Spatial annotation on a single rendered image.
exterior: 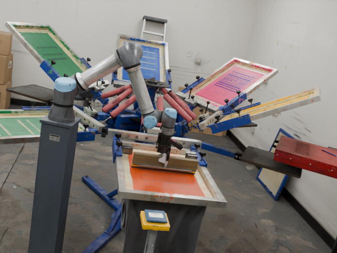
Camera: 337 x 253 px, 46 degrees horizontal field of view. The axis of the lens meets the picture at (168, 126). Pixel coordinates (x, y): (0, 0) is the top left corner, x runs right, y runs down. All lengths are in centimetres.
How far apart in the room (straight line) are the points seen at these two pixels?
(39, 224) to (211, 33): 495
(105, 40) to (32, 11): 117
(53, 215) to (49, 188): 17
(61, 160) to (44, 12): 448
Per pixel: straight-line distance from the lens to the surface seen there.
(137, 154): 243
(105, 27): 659
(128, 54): 219
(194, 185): 240
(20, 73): 680
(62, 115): 230
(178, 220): 231
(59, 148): 235
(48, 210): 252
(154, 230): 197
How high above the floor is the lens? 190
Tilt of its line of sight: 16 degrees down
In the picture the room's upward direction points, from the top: 11 degrees clockwise
